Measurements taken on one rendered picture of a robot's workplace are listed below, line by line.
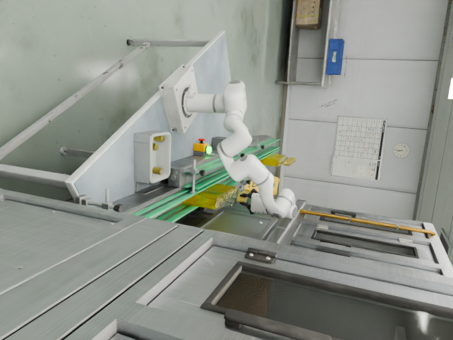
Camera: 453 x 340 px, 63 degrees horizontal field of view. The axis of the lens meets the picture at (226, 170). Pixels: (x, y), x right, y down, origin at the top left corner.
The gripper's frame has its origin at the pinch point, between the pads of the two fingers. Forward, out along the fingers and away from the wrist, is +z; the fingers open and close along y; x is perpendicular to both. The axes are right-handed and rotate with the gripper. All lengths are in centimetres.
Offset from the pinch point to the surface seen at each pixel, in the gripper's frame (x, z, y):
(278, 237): 4.1, -23.5, -13.0
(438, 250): -40, -86, -15
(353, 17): -561, 146, 202
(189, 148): -7.8, 45.2, 19.6
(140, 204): 55, 16, 5
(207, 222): 13.7, 12.6, -12.4
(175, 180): 24.5, 25.2, 9.2
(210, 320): 116, -69, 20
